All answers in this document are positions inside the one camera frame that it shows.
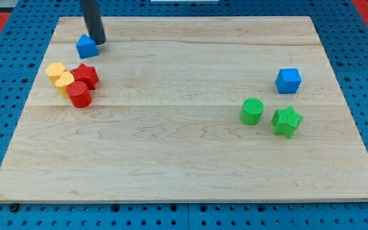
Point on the black cylindrical robot arm stick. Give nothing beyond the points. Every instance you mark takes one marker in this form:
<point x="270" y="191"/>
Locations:
<point x="93" y="20"/>

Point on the blue cube block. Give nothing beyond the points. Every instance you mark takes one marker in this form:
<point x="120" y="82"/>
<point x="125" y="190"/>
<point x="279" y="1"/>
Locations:
<point x="288" y="80"/>

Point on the light wooden board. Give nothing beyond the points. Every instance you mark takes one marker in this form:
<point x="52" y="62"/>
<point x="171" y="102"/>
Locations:
<point x="164" y="123"/>

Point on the green cylinder block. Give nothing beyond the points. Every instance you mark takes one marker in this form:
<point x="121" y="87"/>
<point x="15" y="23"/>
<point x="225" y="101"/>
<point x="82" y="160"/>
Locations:
<point x="251" y="111"/>

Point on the green star block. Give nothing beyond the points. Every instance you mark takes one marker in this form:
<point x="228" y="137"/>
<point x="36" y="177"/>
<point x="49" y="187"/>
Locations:
<point x="286" y="121"/>

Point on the red star block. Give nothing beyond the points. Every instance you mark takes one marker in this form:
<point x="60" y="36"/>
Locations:
<point x="86" y="74"/>

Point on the red cylinder block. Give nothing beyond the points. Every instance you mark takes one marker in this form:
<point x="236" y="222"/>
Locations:
<point x="79" y="94"/>

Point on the blue triangular prism block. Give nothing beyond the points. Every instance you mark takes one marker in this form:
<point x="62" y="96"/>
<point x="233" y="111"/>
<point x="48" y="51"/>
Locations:
<point x="86" y="47"/>

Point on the yellow heart block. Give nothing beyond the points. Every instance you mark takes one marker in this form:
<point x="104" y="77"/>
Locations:
<point x="65" y="79"/>

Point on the yellow hexagon block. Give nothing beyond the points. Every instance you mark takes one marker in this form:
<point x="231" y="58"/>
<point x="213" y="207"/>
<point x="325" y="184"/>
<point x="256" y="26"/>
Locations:
<point x="54" y="70"/>

